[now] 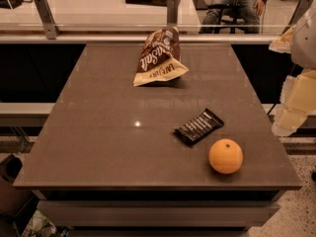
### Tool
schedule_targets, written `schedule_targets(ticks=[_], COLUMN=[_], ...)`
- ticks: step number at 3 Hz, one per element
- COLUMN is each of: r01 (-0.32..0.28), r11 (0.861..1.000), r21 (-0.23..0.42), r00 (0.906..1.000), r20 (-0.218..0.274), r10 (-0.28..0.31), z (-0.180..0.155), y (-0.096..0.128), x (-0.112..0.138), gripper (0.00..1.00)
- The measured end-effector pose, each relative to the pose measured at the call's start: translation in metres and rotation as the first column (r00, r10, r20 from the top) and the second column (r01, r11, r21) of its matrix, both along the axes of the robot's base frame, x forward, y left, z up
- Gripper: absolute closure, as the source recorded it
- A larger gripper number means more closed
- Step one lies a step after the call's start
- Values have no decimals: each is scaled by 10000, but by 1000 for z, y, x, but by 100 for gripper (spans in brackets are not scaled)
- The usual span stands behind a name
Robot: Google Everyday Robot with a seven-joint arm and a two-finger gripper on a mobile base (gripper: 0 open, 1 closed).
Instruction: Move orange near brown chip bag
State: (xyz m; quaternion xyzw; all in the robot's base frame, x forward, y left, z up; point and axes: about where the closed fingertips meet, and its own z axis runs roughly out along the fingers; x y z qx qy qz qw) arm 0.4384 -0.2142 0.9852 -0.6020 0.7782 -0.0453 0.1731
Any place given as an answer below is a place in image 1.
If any metal rail bracket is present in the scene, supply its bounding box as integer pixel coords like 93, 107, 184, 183
167, 0, 180, 28
282, 0, 314, 33
34, 0, 59, 40

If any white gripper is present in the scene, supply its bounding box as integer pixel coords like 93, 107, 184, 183
269, 8, 316, 136

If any left metal rail bracket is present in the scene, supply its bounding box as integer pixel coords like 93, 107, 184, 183
34, 0, 59, 40

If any table drawer front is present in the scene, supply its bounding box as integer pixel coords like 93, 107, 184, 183
39, 200, 279, 228

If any middle metal rail bracket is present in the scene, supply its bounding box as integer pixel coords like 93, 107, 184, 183
167, 0, 180, 28

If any orange fruit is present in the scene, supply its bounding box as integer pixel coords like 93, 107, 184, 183
208, 139, 243, 174

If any black snack bar wrapper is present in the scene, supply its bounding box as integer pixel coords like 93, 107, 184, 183
174, 109, 224, 145

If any brown chip bag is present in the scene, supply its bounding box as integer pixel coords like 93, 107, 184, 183
133, 27, 189, 86

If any right metal rail bracket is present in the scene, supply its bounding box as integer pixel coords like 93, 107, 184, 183
282, 0, 314, 33

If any green white package below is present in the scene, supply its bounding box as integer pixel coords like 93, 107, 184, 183
21, 209, 69, 237

